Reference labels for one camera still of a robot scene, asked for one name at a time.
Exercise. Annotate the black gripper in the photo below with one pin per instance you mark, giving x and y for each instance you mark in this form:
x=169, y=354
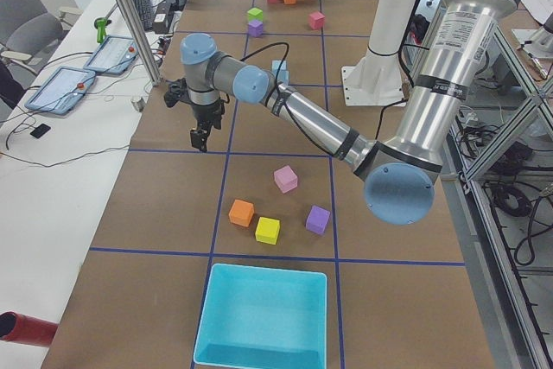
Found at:
x=206, y=115

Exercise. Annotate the light blue foam block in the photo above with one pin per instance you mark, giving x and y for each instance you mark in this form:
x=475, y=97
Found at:
x=278, y=65
x=283, y=76

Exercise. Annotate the small metal cylinder weight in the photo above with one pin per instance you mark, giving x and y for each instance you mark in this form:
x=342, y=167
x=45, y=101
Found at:
x=138, y=103

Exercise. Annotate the orange near foam block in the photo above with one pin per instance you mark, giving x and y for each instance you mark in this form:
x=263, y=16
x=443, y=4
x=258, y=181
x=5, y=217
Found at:
x=241, y=213

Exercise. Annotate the light pink foam block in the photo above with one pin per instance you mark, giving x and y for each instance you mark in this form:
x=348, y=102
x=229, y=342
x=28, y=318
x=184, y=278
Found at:
x=285, y=179

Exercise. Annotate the yellow foam block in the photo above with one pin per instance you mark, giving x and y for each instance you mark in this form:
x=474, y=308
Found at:
x=267, y=230

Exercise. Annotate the blue teach pendant far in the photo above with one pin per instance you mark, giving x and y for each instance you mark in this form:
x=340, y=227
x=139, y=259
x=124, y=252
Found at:
x=113, y=56

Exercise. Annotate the blue teach pendant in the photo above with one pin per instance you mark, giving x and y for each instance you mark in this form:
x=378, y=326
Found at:
x=113, y=56
x=62, y=91

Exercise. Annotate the purple far foam block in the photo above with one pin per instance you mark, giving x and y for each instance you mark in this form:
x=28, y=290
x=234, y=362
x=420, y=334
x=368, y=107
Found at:
x=255, y=28

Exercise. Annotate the purple foam block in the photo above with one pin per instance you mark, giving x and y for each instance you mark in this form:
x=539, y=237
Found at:
x=317, y=220
x=255, y=28

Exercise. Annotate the green foam block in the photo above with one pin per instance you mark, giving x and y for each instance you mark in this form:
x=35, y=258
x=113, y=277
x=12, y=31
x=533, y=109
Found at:
x=255, y=14

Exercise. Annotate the purple near foam block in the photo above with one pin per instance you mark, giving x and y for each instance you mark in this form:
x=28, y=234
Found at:
x=317, y=220

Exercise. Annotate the black keyboard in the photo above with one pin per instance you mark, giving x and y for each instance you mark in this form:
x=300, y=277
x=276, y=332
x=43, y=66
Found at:
x=145, y=13

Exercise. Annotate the blue teach pendant near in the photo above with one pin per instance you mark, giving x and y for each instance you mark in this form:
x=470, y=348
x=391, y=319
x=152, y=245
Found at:
x=62, y=91

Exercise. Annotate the black small phone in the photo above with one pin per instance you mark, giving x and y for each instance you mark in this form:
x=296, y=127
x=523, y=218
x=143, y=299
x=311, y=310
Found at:
x=40, y=130

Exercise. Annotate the magenta foam block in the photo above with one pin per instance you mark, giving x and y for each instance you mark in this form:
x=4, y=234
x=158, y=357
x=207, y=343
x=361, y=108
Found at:
x=316, y=20

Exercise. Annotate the cyan plastic bin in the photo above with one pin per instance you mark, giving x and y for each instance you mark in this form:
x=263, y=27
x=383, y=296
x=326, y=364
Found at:
x=256, y=317

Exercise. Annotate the grey office chair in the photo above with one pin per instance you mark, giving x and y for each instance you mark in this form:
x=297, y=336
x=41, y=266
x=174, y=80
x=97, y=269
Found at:
x=28, y=28

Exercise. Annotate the red cylinder tube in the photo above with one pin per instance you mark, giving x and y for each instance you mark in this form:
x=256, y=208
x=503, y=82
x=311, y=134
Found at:
x=27, y=330

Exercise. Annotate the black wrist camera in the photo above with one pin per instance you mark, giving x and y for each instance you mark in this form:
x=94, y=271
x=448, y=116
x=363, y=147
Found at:
x=177, y=92

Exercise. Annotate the green handled tool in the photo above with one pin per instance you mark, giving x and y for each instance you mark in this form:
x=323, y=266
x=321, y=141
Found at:
x=100, y=25

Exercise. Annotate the white camera stand post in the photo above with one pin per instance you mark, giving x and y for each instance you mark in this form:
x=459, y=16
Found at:
x=376, y=79

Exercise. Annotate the aluminium frame post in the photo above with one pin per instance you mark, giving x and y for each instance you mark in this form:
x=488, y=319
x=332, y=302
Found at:
x=131, y=18

